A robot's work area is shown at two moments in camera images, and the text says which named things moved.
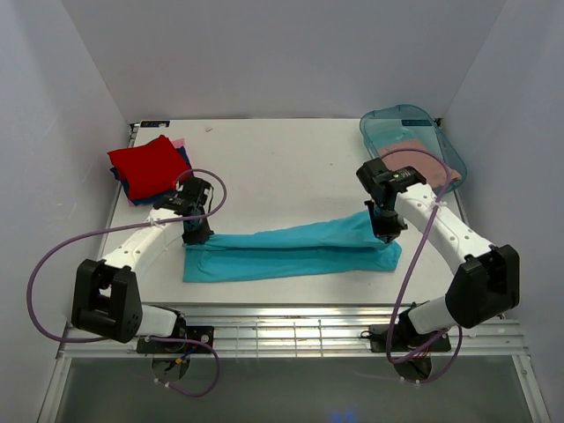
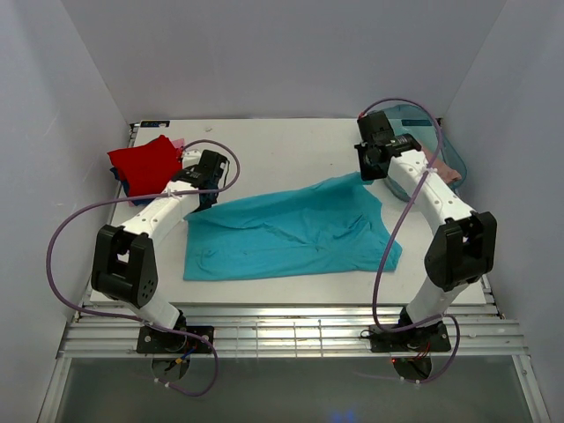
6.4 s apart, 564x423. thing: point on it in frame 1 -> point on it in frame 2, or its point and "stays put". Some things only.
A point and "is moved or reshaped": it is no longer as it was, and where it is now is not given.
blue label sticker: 155,124 stays put
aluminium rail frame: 319,331 stays put
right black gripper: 387,226 -> 367,169
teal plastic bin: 383,126 stays put
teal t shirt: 348,244 is moved or reshaped
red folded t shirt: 151,169 stays put
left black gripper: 196,233 -> 208,196
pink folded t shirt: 178,143 stays put
